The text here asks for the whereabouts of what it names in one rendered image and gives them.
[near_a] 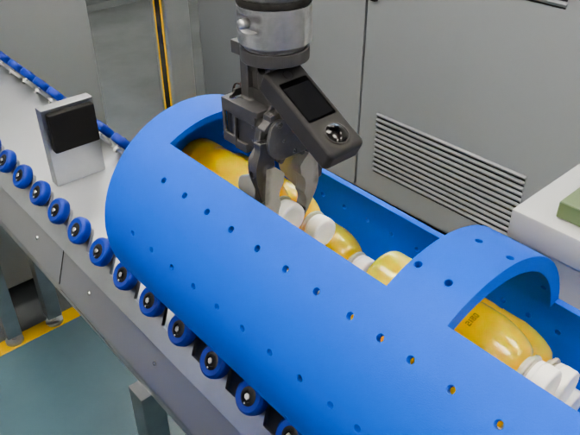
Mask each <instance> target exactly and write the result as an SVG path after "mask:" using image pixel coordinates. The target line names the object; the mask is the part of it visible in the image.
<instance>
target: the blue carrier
mask: <svg viewBox="0 0 580 435"><path fill-rule="evenodd" d="M221 96H223V95H222V94H209V95H202V96H197V97H194V98H188V99H186V100H184V101H181V102H179V103H177V104H175V105H173V106H171V107H169V108H167V109H166V110H164V111H163V112H162V113H160V114H159V115H157V116H156V117H154V118H153V119H152V120H151V121H150V122H149V123H147V124H146V125H145V126H144V127H143V128H142V129H141V130H140V131H139V132H138V134H137V135H136V136H135V137H134V138H133V140H132V141H131V142H130V144H129V145H128V147H127V148H126V149H125V150H124V152H123V154H122V156H121V158H120V159H119V161H118V163H117V165H116V167H115V170H114V172H113V174H112V176H111V179H110V184H109V187H108V191H107V195H106V200H105V208H104V221H105V229H106V234H107V237H108V240H109V243H110V246H111V248H112V250H113V252H114V254H115V256H116V257H117V259H118V260H119V261H120V262H121V263H122V265H123V266H124V267H125V268H126V269H127V270H129V271H130V272H131V273H132V274H133V275H134V276H135V277H136V278H137V279H138V280H139V281H140V282H141V283H142V284H143V285H144V286H145V287H146V288H147V289H148V290H149V291H150V292H151V293H152V294H153V295H154V296H155V297H156V298H157V299H159V300H160V301H161V302H162V303H163V304H164V305H165V306H166V307H167V308H168V309H169V310H170V311H171V312H172V313H173V314H175V315H176V316H177V317H178V318H179V319H180V320H181V321H182V322H183V323H184V324H185V325H186V326H187V327H188V328H189V329H191V330H192V331H193V332H194V333H195V334H196V335H197V336H198V337H199V338H200V339H201V340H202V341H203V342H204V343H205V344H207V345H208V346H209V347H210V348H211V349H212V350H213V351H214V352H215V353H216V354H217V355H218V356H219V357H220V358H222V359H223V360H224V361H225V362H226V363H227V364H228V365H229V366H230V367H231V368H232V369H233V370H234V371H235V372H236V373H237V374H239V375H240V376H241V377H242V378H243V379H244V380H245V381H246V382H247V383H248V384H249V385H250V386H251V387H252V388H253V389H254V390H255V391H256V392H257V393H258V394H259V395H260V396H261V397H262V398H263V399H264V400H265V401H266V402H267V403H269V404H270V405H271V406H272V407H273V408H274V409H275V410H276V411H277V412H278V413H279V414H280V415H281V416H282V417H283V418H285V419H286V420H287V421H288V422H289V423H290V424H291V425H292V426H293V427H294V428H295V429H296V430H297V431H298V432H299V433H301V434H302V435H580V407H579V408H578V410H577V411H576V410H575V409H573V408H572V407H570V406H568V405H567V404H565V403H564V402H562V401H561V400H559V399H558V398H556V397H555V396H553V395H552V394H550V393H548V392H547V391H545V390H544V389H543V388H541V387H540V386H538V385H537V384H535V383H534V382H532V381H530V380H528V379H527V378H526V377H525V376H523V375H521V374H520V373H518V372H517V371H515V370H514V369H512V368H510V367H509V366H507V365H506V364H505V363H504V362H502V361H500V360H498V359H497V358H495V357H494V356H492V355H490V354H489V353H488V352H487V351H485V350H483V349H482V348H480V347H479V346H477V345H476V344H474V343H472V342H471V341H470V340H468V339H467V338H465V337H463V336H462V335H460V334H459V333H457V332H456V331H454V329H455V328H456V327H457V326H458V325H459V323H460V322H461V321H462V320H463V319H464V318H465V317H466V316H467V314H468V313H469V312H470V311H471V310H472V309H473V308H474V307H475V306H476V305H477V304H478V303H479V302H480V301H481V300H483V299H484V298H486V299H489V300H490V301H492V302H494V303H495V304H497V305H498V306H499V307H500V308H502V309H505V310H507V311H509V312H511V313H512V314H513V315H515V316H517V317H518V318H521V319H522V320H524V321H526V322H527V323H528V324H529V325H530V326H531V327H533V328H534V329H535V330H536V331H537V332H538V333H539V334H540V335H541V336H542V337H543V339H544V340H545V341H546V342H547V343H548V344H549V346H550V348H551V350H552V354H553V358H555V357H557V358H559V359H560V361H561V363H563V364H565V365H568V366H570V367H571V368H573V369H574V370H576V371H577V372H578V373H579V374H580V310H578V309H577V308H576V307H574V306H571V305H570V304H568V303H566V302H564V301H562V300H561V299H559V298H558V296H559V286H560V283H559V274H558V269H557V267H556V265H555V263H554V262H553V261H552V260H551V259H550V258H548V257H546V256H544V255H541V254H540V253H538V252H536V251H534V250H532V249H530V248H528V247H527V246H525V245H523V244H521V243H518V242H516V241H515V240H513V239H511V238H509V237H507V236H505V235H503V234H501V233H500V232H498V231H496V230H493V229H491V228H489V227H487V226H484V225H471V226H466V227H463V228H460V229H457V230H454V231H452V232H450V233H448V234H446V235H443V234H441V233H440V232H438V231H436V230H434V229H432V228H431V227H429V226H427V225H425V224H423V223H421V222H420V221H418V220H416V219H415V218H413V217H410V216H408V215H407V214H406V213H404V212H402V211H400V210H398V209H396V208H394V207H393V206H391V205H389V204H387V203H385V202H383V201H382V200H380V199H378V198H376V197H375V196H373V195H371V194H369V193H367V192H365V191H364V190H362V189H360V188H359V187H357V186H354V185H352V184H351V183H350V182H348V181H346V180H343V179H342V178H340V177H338V176H336V175H335V174H334V173H331V172H329V171H327V170H326V169H323V168H322V173H321V176H319V177H318V185H317V188H316V191H315V193H314V195H313V198H314V199H315V200H316V202H317V203H318V206H319V209H320V211H322V212H323V213H324V215H325V216H327V217H328V218H330V219H332V220H333V221H334V222H335V223H337V224H339V225H341V226H342V227H344V228H345V229H346V230H348V231H349V232H350V233H351V234H352V235H353V236H354V238H355V239H356V240H357V241H358V242H359V244H360V246H361V248H362V252H364V253H365V254H366V256H368V257H370V258H371V259H373V260H376V259H377V258H379V257H380V256H381V255H383V254H385V253H387V252H389V251H400V252H401V253H403V254H405V255H407V256H409V257H410V258H412V260H411V261H410V262H409V263H408V264H407V265H406V266H405V267H404V268H403V269H402V270H401V271H400V272H399V273H398V274H397V275H396V276H395V277H394V278H393V279H392V280H391V281H390V282H389V283H388V284H387V285H384V284H383V283H381V282H380V281H378V280H377V279H375V278H374V277H372V276H371V275H369V274H367V273H366V272H364V271H363V270H361V269H360V268H359V267H357V266H356V265H354V264H353V263H351V262H349V261H348V260H346V259H344V258H343V257H342V256H340V255H339V254H337V253H336V252H334V251H333V250H331V249H329V248H328V247H326V246H325V245H323V244H322V243H321V242H319V241H318V240H316V239H315V238H313V237H311V236H309V235H308V234H306V233H305V232H304V231H303V230H301V229H299V228H298V227H296V226H295V225H293V224H291V223H290V222H288V221H287V220H286V219H285V218H283V217H281V216H279V215H278V214H276V213H275V212H273V211H271V210H270V209H268V208H267V207H266V206H265V205H263V204H261V203H260V202H258V201H257V200H255V199H253V198H251V197H250V196H249V195H248V194H246V193H245V192H243V191H241V190H240V189H238V188H237V187H235V186H233V185H232V184H231V183H230V182H228V181H227V180H225V179H223V178H221V177H220V176H218V175H217V174H215V173H213V172H212V171H211V170H210V169H208V168H207V167H205V166H203V165H202V164H200V163H199V162H197V161H195V160H194V159H193V158H191V157H190V156H188V155H187V154H185V153H183V152H182V149H183V148H184V147H185V146H186V145H187V144H188V143H189V142H191V141H193V140H196V139H199V138H207V139H210V140H213V141H214V142H216V143H218V144H220V145H221V146H223V147H225V148H227V149H228V150H230V151H232V152H234V153H242V154H245V155H247V156H249V155H250V153H251V152H252V151H251V152H249V153H247V154H246V153H244V152H243V151H242V150H240V149H238V148H236V145H234V144H232V143H230V142H228V141H226V140H225V139H224V126H223V114H222V102H221ZM259 249H260V250H259ZM288 268H289V269H288ZM287 269H288V271H287ZM318 291H320V292H319V294H317V293H318ZM352 314H354V318H353V319H352V320H350V317H351V315H352ZM382 336H384V340H383V341H382V342H381V337H382ZM413 357H414V359H415V360H414V363H413V364H411V363H410V360H411V359H412V358H413ZM553 358H552V359H553ZM452 387H455V388H456V392H455V393H454V394H451V391H450V390H451V388H452ZM499 421H502V422H503V423H504V426H503V428H502V429H501V430H500V429H499V428H498V427H497V423H498V422H499Z"/></svg>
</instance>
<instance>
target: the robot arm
mask: <svg viewBox="0 0 580 435"><path fill-rule="evenodd" d="M236 28H237V38H233V39H230V47H231V52H232V53H234V54H238V55H240V72H241V82H240V83H235V84H234V85H233V88H232V93H229V94H226V95H223V96H221V102H222V114H223V126H224V139H225V140H226V141H228V142H230V143H232V144H234V145H236V148H238V149H240V150H242V151H243V152H244V153H246V154H247V153H249V152H251V151H252V152H251V153H250V155H249V160H248V169H249V173H248V174H242V175H241V176H240V177H239V180H238V186H239V189H240V190H241V191H243V192H245V193H246V194H248V195H249V196H250V197H251V198H253V199H255V200H257V201H258V202H260V203H261V204H263V205H265V206H266V207H267V208H268V209H270V210H271V211H273V212H275V213H276V214H278V215H279V209H280V207H281V202H280V190H281V187H282V185H283V183H284V175H285V176H286V177H287V178H288V179H289V180H290V181H291V182H292V183H293V184H294V185H295V189H296V190H297V193H298V197H297V202H296V203H298V204H300V205H301V206H302V207H303V209H304V213H305V214H306V212H307V210H308V207H309V205H310V203H311V201H312V197H313V195H314V193H315V191H316V188H317V185H318V177H319V176H321V173H322V168H323V169H327V168H330V167H333V166H335V165H337V164H338V163H340V162H342V161H345V160H347V159H349V158H351V157H353V156H355V155H356V154H357V152H358V150H359V149H360V147H361V146H362V145H363V140H362V138H361V137H360V136H359V135H358V134H357V133H356V132H355V130H354V129H353V128H352V127H351V126H350V124H349V123H348V122H347V121H346V119H345V118H344V117H343V116H342V114H341V113H340V112H339V111H338V110H337V108H336V107H335V106H334V105H333V103H332V102H331V101H330V100H329V98H328V97H327V96H326V95H325V94H324V93H323V92H322V91H321V90H320V88H319V87H318V86H317V84H316V83H315V82H314V81H313V80H312V78H311V77H310V76H309V75H308V73H307V72H306V71H305V70H304V68H303V67H302V66H301V65H302V64H304V63H306V62H307V61H308V60H309V58H310V42H311V40H312V0H236ZM236 84H238V85H240V86H239V87H237V88H235V86H236ZM240 94H241V96H240V97H238V98H236V97H235V96H237V95H240ZM226 111H227V117H226ZM227 121H228V129H227ZM274 161H277V162H278V163H279V167H280V170H279V169H278V168H276V167H275V163H274Z"/></svg>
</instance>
